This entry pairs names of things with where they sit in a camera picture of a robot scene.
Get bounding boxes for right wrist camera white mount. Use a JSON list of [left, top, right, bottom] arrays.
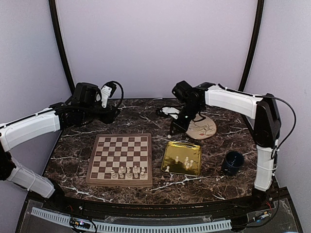
[[156, 106, 180, 119]]

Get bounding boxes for dark blue mug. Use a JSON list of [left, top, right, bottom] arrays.
[[221, 151, 244, 176]]

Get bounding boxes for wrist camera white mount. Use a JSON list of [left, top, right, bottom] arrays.
[[156, 106, 180, 119], [98, 81, 124, 108]]

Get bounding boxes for wooden chess board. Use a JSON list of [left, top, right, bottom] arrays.
[[86, 133, 153, 187]]

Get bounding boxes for gold metal tray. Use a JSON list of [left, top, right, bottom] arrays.
[[161, 141, 202, 177]]

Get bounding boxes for black frame post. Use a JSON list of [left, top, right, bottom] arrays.
[[238, 0, 265, 92], [48, 0, 75, 94]]

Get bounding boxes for beige floral ceramic plate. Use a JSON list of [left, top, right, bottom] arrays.
[[186, 114, 217, 140]]

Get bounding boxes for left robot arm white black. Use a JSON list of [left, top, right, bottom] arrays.
[[0, 81, 122, 212]]

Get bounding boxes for white chess queen piece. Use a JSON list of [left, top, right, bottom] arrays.
[[110, 170, 117, 179]]

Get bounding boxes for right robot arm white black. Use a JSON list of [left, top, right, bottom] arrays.
[[168, 81, 282, 191]]

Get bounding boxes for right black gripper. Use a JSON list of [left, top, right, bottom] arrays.
[[170, 102, 203, 135]]

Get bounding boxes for left black frame post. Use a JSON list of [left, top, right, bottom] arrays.
[[48, 0, 75, 94]]

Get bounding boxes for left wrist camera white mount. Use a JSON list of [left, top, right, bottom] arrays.
[[98, 81, 124, 108]]

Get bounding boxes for white cable duct strip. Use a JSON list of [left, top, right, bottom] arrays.
[[31, 207, 232, 233]]

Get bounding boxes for white chess king piece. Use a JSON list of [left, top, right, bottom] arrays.
[[118, 170, 124, 179]]

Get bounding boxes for right black frame post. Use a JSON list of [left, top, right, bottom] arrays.
[[238, 0, 265, 92]]

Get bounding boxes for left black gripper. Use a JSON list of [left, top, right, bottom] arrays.
[[80, 103, 120, 124]]

